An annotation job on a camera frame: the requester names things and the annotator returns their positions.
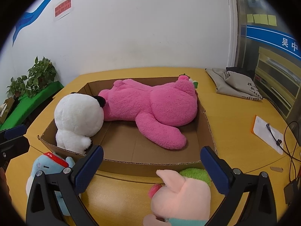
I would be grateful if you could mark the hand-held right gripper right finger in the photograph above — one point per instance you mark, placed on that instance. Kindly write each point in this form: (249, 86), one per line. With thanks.
(216, 169)

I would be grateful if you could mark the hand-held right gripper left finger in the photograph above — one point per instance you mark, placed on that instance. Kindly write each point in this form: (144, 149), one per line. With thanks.
(85, 169)

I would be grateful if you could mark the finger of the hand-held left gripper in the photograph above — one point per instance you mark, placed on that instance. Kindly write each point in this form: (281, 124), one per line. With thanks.
(14, 148)
(15, 131)

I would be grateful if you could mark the blue plush toy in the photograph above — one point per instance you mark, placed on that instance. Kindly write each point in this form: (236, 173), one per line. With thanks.
(49, 167)

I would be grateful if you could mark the pink pig plush toy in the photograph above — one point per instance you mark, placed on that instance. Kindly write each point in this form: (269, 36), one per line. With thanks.
(181, 200)

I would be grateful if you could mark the white plush toy black ear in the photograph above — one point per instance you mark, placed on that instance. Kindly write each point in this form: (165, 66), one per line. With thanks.
(77, 117)

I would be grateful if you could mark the brown cardboard box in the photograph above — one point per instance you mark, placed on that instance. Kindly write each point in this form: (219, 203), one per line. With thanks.
(145, 146)

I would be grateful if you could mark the pink plush bear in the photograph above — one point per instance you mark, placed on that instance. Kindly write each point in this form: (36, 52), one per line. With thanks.
(152, 106)

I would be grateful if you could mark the small cardboard box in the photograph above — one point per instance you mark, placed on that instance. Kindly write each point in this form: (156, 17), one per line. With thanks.
(7, 109)

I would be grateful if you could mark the small potted green plant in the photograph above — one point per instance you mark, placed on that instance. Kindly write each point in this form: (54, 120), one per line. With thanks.
(16, 86)

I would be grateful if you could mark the small tan piece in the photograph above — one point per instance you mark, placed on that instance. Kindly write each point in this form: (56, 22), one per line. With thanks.
(276, 168)

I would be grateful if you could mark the large potted green plant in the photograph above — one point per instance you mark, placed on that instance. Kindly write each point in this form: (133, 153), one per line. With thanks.
(42, 75)

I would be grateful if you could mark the small black device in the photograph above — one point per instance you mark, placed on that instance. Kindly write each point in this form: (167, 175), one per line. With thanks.
(291, 193)

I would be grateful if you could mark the grey cloth bag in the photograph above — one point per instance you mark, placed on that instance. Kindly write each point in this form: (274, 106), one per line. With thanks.
(235, 84)

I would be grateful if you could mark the blue band sign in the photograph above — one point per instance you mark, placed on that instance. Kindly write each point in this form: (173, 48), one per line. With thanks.
(270, 36)

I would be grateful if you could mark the yellow sticky note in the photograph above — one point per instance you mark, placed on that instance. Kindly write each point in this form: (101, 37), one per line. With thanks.
(256, 18)
(264, 19)
(250, 18)
(272, 20)

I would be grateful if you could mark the blue wave wall decal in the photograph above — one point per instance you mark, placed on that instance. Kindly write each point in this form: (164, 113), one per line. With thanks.
(35, 13)

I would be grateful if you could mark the red wall sign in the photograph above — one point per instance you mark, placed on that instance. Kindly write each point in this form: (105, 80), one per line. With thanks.
(63, 7)

